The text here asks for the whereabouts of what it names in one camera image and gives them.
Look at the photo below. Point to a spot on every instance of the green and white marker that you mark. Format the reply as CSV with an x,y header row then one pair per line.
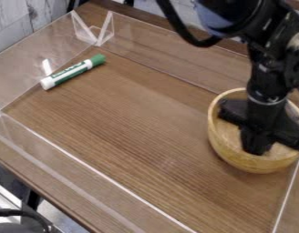
x,y
72,71

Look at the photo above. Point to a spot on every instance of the black table leg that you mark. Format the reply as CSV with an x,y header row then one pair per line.
x,y
34,200

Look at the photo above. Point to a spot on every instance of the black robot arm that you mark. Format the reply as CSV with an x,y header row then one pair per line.
x,y
266,24

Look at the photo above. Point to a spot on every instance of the clear acrylic tray wall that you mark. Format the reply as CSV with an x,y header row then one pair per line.
x,y
113,144

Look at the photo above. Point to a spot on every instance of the brown wooden bowl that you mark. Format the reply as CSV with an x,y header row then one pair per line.
x,y
225,139

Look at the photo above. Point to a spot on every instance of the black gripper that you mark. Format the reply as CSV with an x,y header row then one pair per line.
x,y
265,125

